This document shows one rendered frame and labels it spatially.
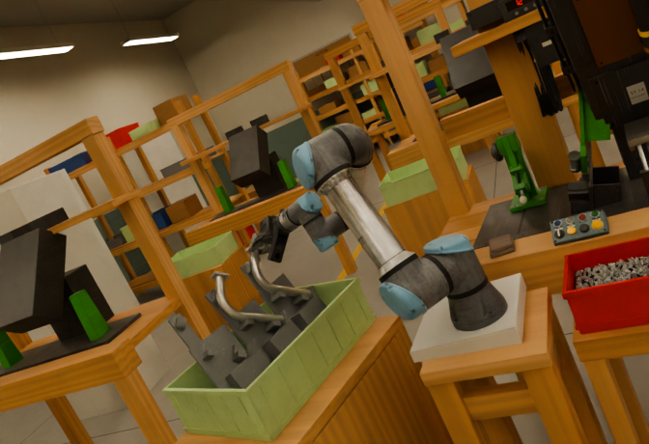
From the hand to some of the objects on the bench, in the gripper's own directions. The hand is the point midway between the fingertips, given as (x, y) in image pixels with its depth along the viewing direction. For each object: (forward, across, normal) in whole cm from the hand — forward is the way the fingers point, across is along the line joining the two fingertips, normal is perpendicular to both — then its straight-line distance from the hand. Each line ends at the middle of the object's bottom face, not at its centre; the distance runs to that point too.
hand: (255, 252), depth 200 cm
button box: (-88, -58, +26) cm, 108 cm away
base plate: (-104, -82, +6) cm, 133 cm away
